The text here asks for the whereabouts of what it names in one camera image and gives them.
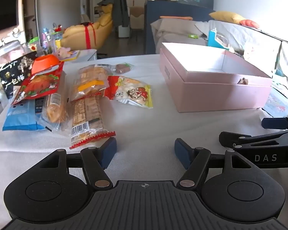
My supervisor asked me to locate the long orange pillow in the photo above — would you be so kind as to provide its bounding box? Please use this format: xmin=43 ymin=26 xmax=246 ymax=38
xmin=160 ymin=16 xmax=193 ymax=21

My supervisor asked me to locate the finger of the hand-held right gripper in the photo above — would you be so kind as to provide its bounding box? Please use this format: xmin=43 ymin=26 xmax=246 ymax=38
xmin=262 ymin=115 xmax=288 ymax=130
xmin=218 ymin=131 xmax=288 ymax=149

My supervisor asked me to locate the red roast chicken packet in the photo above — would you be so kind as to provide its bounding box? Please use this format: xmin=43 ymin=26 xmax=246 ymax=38
xmin=12 ymin=62 xmax=65 ymax=105

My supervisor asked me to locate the pink plush toy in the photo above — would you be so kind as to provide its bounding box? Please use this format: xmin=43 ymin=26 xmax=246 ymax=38
xmin=57 ymin=47 xmax=72 ymax=58

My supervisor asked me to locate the printed pastel cloth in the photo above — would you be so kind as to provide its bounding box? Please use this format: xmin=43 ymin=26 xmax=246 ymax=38
xmin=262 ymin=75 xmax=288 ymax=118

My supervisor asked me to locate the white yellow cartoon candy packet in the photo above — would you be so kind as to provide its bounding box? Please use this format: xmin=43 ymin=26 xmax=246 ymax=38
xmin=105 ymin=75 xmax=154 ymax=109

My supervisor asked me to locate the blue snack packet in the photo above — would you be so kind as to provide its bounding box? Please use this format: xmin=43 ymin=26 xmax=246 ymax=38
xmin=2 ymin=98 xmax=48 ymax=132

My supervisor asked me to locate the blue tissue holder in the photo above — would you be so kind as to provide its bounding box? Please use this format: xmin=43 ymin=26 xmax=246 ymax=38
xmin=207 ymin=28 xmax=231 ymax=51

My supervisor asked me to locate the blue cabinet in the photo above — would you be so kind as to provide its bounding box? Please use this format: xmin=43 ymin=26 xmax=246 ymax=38
xmin=144 ymin=0 xmax=216 ymax=55

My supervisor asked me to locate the long cracker packet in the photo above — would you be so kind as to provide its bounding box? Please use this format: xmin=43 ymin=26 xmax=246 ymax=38
xmin=69 ymin=95 xmax=117 ymax=150

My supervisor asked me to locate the yellow label cracker packet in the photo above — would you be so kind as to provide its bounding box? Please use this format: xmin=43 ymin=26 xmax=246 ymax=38
xmin=71 ymin=65 xmax=113 ymax=101

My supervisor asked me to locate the red ribbon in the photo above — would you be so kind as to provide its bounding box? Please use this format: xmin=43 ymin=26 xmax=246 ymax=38
xmin=81 ymin=22 xmax=98 ymax=47

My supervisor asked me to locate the white side table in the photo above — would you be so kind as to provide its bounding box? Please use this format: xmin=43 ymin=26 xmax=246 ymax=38
xmin=62 ymin=49 xmax=98 ymax=63

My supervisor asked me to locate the brown chocolate bar packet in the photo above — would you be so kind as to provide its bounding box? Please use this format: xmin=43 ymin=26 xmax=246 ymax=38
xmin=113 ymin=63 xmax=135 ymax=74

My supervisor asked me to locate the orange red pillow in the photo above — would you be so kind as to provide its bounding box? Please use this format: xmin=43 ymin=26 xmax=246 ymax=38
xmin=239 ymin=19 xmax=260 ymax=28

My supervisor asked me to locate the beige chair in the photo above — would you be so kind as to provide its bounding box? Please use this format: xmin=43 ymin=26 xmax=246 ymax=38
xmin=129 ymin=6 xmax=145 ymax=29

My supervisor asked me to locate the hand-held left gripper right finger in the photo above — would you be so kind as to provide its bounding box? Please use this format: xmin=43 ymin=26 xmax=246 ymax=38
xmin=174 ymin=138 xmax=253 ymax=188

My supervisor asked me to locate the yellow book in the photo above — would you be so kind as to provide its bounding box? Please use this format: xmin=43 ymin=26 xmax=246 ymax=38
xmin=62 ymin=50 xmax=81 ymax=60

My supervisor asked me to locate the yellow pillow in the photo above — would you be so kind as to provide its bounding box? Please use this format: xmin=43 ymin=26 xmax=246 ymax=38
xmin=209 ymin=11 xmax=246 ymax=25

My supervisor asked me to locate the clear bread packet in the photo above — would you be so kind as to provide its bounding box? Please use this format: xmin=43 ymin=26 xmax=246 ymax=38
xmin=36 ymin=93 xmax=70 ymax=133

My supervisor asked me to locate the wall shelf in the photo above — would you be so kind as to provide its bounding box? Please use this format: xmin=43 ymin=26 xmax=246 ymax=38
xmin=22 ymin=0 xmax=37 ymax=44

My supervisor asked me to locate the yellow sofa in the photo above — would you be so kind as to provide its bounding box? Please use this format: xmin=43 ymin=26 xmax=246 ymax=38
xmin=62 ymin=11 xmax=114 ymax=49

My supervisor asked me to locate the grey covered sofa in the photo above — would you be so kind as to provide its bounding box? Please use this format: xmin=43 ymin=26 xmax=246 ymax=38
xmin=150 ymin=17 xmax=288 ymax=77

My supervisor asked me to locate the colourful toy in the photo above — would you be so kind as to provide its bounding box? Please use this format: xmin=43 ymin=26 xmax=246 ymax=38
xmin=49 ymin=23 xmax=63 ymax=40

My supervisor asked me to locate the orange pumpkin bucket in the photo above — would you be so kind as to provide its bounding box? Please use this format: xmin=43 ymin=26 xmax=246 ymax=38
xmin=31 ymin=54 xmax=61 ymax=75

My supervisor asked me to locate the small white box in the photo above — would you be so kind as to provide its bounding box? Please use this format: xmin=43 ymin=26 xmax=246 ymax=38
xmin=118 ymin=26 xmax=130 ymax=39

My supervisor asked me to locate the pink cardboard box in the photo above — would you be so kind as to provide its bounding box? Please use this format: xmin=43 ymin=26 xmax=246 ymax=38
xmin=158 ymin=42 xmax=273 ymax=113

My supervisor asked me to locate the black plum packet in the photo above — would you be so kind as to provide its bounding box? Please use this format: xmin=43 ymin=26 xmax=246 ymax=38
xmin=0 ymin=52 xmax=38 ymax=99

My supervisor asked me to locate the dark hanging coat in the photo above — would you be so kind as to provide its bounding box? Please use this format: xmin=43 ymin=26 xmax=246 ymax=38
xmin=97 ymin=0 xmax=130 ymax=28

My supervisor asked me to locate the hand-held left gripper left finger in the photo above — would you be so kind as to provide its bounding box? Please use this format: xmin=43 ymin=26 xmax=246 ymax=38
xmin=38 ymin=137 xmax=117 ymax=188

